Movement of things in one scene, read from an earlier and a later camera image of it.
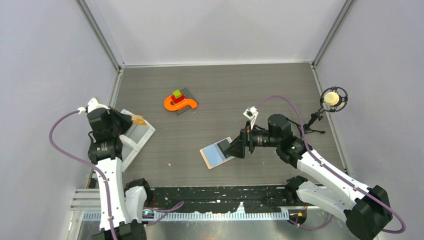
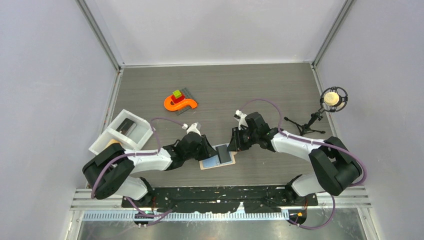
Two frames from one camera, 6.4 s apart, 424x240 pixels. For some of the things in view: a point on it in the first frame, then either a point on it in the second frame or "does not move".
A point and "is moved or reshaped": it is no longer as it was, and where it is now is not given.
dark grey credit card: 223,145 is moved or reshaped
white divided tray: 132,141 does not move
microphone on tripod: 332,99 does not move
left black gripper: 125,119 -> 207,150
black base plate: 218,198 does not move
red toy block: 176,100 does not move
